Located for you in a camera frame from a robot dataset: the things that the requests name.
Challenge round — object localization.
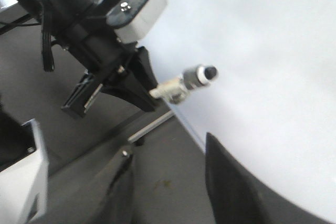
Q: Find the grey aluminium marker tray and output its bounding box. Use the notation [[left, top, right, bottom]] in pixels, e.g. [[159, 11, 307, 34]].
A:
[[128, 111, 174, 143]]

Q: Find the black cable loop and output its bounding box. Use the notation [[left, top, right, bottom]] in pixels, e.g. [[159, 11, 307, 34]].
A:
[[25, 0, 56, 72]]

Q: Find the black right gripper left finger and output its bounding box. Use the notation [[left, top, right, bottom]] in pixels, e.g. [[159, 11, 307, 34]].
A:
[[32, 145, 134, 223]]

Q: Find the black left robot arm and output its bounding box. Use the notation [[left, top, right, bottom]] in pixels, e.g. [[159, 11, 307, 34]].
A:
[[1, 0, 167, 223]]

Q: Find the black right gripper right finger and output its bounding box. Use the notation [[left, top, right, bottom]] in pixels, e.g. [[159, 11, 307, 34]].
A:
[[205, 132, 327, 223]]

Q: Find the whiteboard marker with black tape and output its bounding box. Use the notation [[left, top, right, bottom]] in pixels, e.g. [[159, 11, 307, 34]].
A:
[[149, 65, 218, 105]]

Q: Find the white whiteboard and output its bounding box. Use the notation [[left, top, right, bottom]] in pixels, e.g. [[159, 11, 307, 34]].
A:
[[143, 0, 335, 223]]

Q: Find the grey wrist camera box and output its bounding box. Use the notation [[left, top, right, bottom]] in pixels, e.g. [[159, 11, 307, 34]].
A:
[[106, 0, 167, 44]]

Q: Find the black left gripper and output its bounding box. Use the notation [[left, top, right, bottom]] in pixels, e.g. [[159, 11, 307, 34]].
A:
[[51, 0, 158, 119]]

